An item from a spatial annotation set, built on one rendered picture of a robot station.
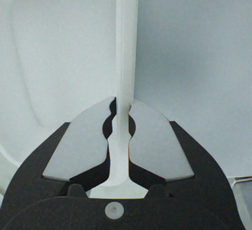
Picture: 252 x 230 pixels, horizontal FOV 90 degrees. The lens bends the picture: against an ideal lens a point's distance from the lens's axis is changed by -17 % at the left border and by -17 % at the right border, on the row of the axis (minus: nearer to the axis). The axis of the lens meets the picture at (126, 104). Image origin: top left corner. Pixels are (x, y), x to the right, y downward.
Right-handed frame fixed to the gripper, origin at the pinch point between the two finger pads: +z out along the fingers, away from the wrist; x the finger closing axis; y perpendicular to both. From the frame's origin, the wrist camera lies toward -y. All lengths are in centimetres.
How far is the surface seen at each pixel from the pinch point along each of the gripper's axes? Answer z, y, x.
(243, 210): -3.0, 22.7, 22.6
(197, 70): 4.6, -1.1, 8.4
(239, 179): 3.3, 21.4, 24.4
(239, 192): 0.6, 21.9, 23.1
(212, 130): 4.1, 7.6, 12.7
